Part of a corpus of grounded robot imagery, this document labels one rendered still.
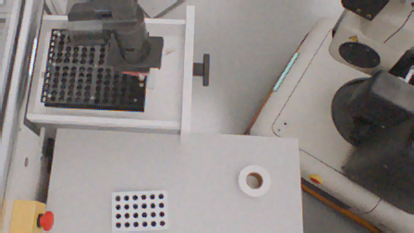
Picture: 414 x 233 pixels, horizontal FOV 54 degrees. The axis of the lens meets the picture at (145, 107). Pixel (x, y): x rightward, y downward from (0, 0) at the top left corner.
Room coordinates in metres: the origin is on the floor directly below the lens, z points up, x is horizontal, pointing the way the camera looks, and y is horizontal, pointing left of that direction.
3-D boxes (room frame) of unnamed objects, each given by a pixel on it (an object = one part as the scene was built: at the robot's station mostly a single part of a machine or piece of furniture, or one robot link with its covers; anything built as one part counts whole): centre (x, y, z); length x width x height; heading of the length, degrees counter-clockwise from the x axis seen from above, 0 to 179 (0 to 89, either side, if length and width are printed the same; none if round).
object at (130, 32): (0.35, 0.01, 1.09); 0.07 x 0.06 x 0.07; 80
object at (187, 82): (0.33, -0.10, 0.87); 0.29 x 0.02 x 0.11; 167
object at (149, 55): (0.34, 0.00, 1.03); 0.10 x 0.07 x 0.07; 75
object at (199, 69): (0.33, -0.13, 0.91); 0.07 x 0.04 x 0.01; 167
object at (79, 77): (0.38, 0.09, 0.87); 0.22 x 0.18 x 0.06; 77
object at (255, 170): (0.09, -0.21, 0.78); 0.07 x 0.07 x 0.04
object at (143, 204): (0.07, 0.05, 0.78); 0.12 x 0.08 x 0.04; 83
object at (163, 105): (0.38, 0.10, 0.86); 0.40 x 0.26 x 0.06; 77
